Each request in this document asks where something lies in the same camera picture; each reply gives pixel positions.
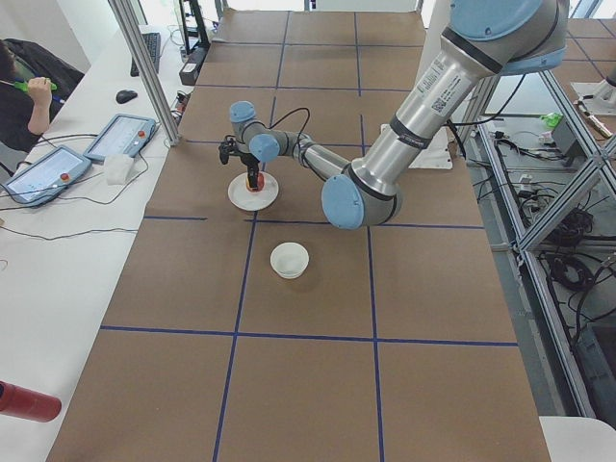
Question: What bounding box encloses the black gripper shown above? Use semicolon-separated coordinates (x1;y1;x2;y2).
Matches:
241;153;260;192

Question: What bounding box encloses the red yellow apple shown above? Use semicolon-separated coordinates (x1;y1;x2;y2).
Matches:
249;172;265;193

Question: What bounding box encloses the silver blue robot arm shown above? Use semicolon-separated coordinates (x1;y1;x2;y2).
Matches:
218;1;570;230

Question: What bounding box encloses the white round plate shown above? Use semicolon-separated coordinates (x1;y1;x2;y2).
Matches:
227;172;279;212

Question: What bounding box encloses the white bowl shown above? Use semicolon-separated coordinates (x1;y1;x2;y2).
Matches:
269;242;309;279

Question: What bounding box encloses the white tissue pack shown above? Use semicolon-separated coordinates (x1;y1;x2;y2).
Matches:
103;154;134;186

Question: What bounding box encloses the far blue teach pendant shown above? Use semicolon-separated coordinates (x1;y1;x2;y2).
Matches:
83;114;157;162

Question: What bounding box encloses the blue teach pendant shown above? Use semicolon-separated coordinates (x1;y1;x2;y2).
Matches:
1;145;91;207
83;114;157;162

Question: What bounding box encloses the black computer mouse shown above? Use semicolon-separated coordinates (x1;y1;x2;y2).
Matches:
115;90;138;104

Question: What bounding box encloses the black keyboard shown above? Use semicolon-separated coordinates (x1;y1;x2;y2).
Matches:
129;32;163;78

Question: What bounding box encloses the near blue teach pendant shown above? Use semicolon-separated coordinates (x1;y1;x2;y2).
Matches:
1;145;91;207

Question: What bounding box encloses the seated person in black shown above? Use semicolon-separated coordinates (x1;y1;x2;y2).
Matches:
1;38;84;180

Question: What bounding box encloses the red cylinder bottle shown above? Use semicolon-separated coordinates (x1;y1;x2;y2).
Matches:
1;381;62;423

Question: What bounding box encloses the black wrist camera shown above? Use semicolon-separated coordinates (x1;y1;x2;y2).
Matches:
218;135;240;165

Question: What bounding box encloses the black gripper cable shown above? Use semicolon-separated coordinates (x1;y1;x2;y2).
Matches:
265;107;312;145

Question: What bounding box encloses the aluminium frame post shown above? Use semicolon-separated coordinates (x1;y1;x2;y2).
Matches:
109;0;180;146

